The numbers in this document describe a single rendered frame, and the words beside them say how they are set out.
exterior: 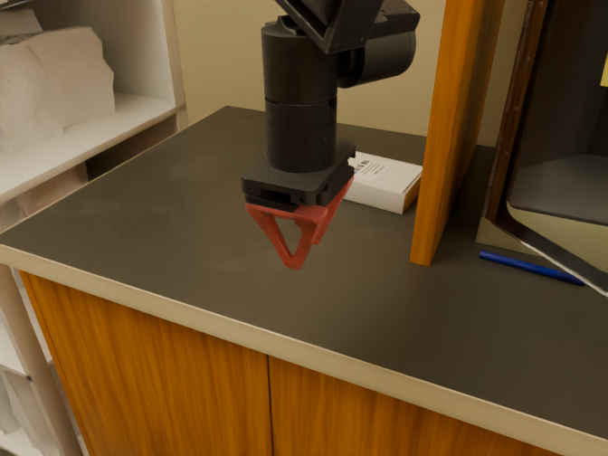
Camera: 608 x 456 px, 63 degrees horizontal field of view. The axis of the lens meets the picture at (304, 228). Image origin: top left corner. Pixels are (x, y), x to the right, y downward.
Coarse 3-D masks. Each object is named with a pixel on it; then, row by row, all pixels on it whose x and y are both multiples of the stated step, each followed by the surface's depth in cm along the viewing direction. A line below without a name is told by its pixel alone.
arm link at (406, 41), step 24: (288, 0) 34; (336, 0) 30; (360, 0) 30; (312, 24) 33; (336, 24) 31; (360, 24) 32; (384, 24) 36; (408, 24) 39; (336, 48) 33; (360, 48) 38; (384, 48) 39; (408, 48) 40; (360, 72) 39; (384, 72) 40
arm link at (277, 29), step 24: (288, 24) 35; (264, 48) 36; (288, 48) 35; (312, 48) 35; (264, 72) 37; (288, 72) 35; (312, 72) 36; (336, 72) 37; (288, 96) 36; (312, 96) 36
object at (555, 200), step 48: (576, 0) 52; (576, 48) 54; (528, 96) 61; (576, 96) 55; (528, 144) 62; (576, 144) 57; (528, 192) 64; (576, 192) 58; (528, 240) 66; (576, 240) 60
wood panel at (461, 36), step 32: (448, 0) 54; (480, 0) 58; (448, 32) 55; (480, 32) 66; (448, 64) 57; (480, 64) 76; (448, 96) 58; (480, 96) 90; (448, 128) 60; (448, 160) 63; (448, 192) 73; (416, 224) 69; (416, 256) 71
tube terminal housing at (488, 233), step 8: (480, 216) 74; (480, 224) 75; (488, 224) 74; (480, 232) 75; (488, 232) 75; (496, 232) 74; (504, 232) 74; (480, 240) 76; (488, 240) 75; (496, 240) 75; (504, 240) 74; (512, 240) 74; (504, 248) 75; (512, 248) 74; (520, 248) 74; (528, 248) 73
